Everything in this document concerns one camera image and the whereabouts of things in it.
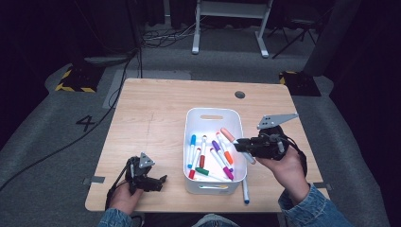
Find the black yellow striped base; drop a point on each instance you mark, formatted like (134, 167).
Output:
(78, 78)
(299, 83)

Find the white plastic storage bin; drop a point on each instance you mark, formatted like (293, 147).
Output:
(211, 124)

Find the person's left hand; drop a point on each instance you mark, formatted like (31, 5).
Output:
(123, 200)

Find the white desk frame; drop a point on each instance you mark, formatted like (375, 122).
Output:
(196, 31)

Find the grey table grommet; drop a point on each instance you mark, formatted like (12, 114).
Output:
(240, 94)

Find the brown marker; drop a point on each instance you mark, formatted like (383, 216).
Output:
(202, 160)

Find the orange marker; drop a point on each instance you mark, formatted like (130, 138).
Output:
(228, 157)

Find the grey tape strip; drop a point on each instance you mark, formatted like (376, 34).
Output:
(321, 185)
(94, 179)

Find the dark green marker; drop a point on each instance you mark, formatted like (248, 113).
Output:
(201, 171)

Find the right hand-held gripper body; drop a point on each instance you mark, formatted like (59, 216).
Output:
(271, 146)

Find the black tripod stand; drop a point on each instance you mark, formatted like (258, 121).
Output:
(296, 38)

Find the black stand pole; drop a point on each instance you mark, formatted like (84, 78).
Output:
(134, 31)

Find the grey column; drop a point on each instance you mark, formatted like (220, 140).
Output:
(331, 38)

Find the dark blue marker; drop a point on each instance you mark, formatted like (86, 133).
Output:
(245, 192)

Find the light blue marker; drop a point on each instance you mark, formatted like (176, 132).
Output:
(192, 140)

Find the person's right hand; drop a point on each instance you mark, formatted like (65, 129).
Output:
(291, 173)

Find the grey flat stand base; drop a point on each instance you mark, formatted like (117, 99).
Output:
(104, 60)

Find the magenta marker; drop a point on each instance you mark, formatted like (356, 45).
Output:
(228, 173)

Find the pink marker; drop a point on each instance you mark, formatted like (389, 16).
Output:
(227, 134)

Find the purple marker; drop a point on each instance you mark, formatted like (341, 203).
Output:
(216, 145)

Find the person's leg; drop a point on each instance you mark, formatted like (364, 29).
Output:
(216, 221)

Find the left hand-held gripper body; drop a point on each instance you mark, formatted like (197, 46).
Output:
(137, 177)

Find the red marker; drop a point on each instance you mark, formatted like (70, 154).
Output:
(192, 174)

